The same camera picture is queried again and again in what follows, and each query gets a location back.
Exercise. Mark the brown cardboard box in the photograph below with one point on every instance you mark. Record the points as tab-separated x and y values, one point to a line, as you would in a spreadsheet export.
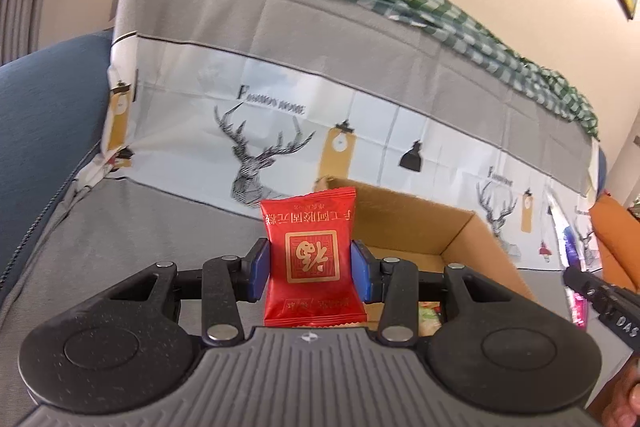
480	232

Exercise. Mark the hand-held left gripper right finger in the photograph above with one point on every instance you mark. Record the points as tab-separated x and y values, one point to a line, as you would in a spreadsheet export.
362	272

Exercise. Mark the grey deer-print cloth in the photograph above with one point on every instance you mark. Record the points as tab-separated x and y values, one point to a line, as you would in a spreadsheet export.
300	57

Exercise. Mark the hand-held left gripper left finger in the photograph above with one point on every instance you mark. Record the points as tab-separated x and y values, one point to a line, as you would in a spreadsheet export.
257	269

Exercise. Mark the red square snack packet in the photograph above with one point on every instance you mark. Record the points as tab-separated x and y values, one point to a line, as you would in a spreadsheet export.
310	257

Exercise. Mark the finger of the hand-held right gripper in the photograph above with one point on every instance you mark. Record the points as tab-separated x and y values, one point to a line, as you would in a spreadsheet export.
580	284

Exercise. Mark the person's right hand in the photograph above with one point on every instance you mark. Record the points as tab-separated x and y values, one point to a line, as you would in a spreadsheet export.
627	402

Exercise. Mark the orange cushion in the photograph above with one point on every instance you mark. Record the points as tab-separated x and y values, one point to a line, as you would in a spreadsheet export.
615	232

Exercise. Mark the purple snack packet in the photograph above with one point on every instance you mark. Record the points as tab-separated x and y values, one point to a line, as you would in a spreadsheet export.
567	237

